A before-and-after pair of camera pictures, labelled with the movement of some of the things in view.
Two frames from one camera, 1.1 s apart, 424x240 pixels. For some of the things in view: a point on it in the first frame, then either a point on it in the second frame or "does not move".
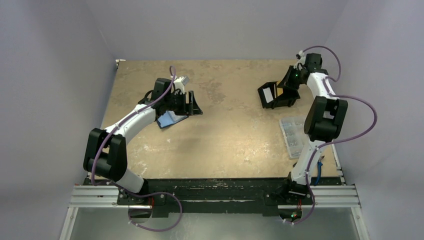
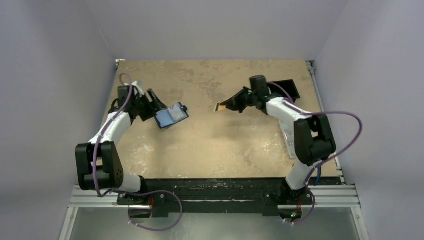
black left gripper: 185,109 -> 152,108
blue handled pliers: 320,164 does not move
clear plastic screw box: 294,134 does not move
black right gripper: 282,93 -> 245,100
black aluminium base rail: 243,196 does not move
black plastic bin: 283,96 does not move
